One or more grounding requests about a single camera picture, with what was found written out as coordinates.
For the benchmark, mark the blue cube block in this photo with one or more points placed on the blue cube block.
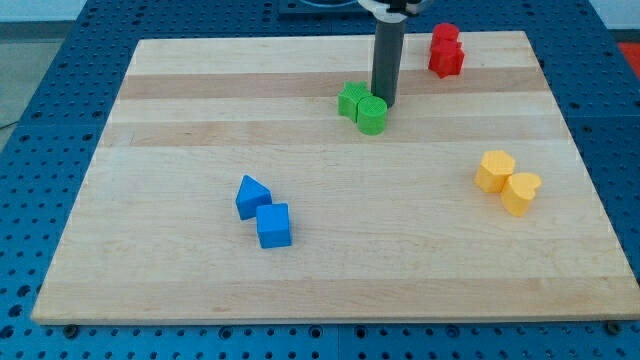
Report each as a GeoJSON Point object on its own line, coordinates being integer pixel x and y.
{"type": "Point", "coordinates": [273, 225]}

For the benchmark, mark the blue triangle block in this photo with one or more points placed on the blue triangle block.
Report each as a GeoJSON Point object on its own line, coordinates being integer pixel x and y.
{"type": "Point", "coordinates": [250, 195]}

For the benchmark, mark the green cylinder block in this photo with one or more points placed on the green cylinder block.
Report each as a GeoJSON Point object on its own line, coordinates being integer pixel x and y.
{"type": "Point", "coordinates": [371, 115]}

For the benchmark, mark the green star block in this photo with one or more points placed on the green star block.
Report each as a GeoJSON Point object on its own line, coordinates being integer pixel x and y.
{"type": "Point", "coordinates": [349, 98]}

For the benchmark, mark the light wooden board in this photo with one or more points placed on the light wooden board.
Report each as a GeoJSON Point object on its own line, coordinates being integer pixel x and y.
{"type": "Point", "coordinates": [385, 228]}

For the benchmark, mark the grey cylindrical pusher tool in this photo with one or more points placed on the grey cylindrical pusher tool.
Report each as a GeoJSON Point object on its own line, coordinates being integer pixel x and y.
{"type": "Point", "coordinates": [388, 48]}

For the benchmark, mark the yellow hexagon block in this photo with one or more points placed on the yellow hexagon block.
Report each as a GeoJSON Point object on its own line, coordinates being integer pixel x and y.
{"type": "Point", "coordinates": [495, 167]}

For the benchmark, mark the red star block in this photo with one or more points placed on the red star block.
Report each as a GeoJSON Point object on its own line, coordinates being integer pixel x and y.
{"type": "Point", "coordinates": [446, 58]}

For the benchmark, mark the red cylinder block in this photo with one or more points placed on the red cylinder block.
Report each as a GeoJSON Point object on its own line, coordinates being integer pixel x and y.
{"type": "Point", "coordinates": [445, 33]}

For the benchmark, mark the yellow heart block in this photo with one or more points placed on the yellow heart block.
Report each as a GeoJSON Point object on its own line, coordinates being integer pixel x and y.
{"type": "Point", "coordinates": [519, 192]}

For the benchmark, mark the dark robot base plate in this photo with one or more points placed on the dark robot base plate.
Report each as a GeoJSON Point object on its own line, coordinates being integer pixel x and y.
{"type": "Point", "coordinates": [290, 8]}

